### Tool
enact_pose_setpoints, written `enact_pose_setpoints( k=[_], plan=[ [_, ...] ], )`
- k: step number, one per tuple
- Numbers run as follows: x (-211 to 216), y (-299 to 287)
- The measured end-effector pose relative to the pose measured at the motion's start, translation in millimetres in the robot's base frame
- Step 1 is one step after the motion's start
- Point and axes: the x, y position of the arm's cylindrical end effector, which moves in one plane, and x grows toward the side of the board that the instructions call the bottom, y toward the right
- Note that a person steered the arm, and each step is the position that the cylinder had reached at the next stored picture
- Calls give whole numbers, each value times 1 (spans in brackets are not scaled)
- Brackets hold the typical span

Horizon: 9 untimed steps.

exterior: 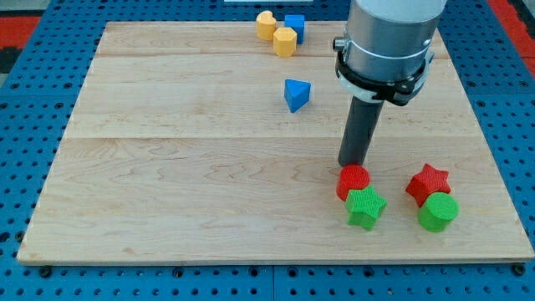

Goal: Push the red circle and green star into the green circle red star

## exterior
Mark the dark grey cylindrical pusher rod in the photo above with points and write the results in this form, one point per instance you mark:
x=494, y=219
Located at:
x=358, y=132

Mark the red star block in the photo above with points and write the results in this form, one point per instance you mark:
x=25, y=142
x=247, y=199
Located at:
x=428, y=181

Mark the wooden board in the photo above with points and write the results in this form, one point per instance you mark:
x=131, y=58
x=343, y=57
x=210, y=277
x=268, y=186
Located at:
x=181, y=150

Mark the green cylinder block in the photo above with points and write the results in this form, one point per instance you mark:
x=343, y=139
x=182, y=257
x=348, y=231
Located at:
x=438, y=211

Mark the green star block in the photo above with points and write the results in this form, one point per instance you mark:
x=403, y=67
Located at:
x=364, y=207

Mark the blue triangle block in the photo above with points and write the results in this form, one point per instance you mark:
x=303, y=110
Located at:
x=296, y=94

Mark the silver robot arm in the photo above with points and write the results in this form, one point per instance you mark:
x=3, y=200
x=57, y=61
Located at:
x=383, y=56

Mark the blue cube block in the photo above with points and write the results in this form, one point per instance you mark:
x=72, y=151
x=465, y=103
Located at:
x=297, y=23

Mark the red cylinder block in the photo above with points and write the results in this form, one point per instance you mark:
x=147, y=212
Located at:
x=351, y=177

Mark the yellow heart block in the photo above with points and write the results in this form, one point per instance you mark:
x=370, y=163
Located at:
x=265, y=25

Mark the yellow hexagon block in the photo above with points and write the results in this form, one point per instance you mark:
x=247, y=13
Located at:
x=284, y=42

